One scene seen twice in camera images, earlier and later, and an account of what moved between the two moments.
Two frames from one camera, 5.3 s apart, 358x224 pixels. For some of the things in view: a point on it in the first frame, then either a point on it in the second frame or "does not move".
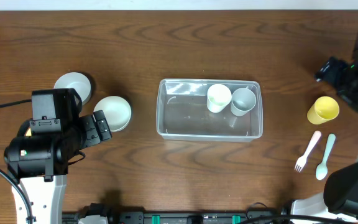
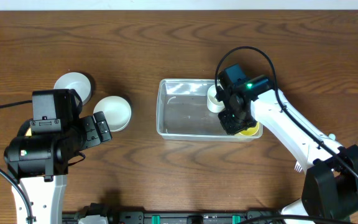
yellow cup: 324,109 → 250,131
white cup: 218,96 does not move
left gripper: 97,135 does not move
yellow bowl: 28,132 does not move
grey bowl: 77,81 does not move
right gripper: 330,73 → 230,127
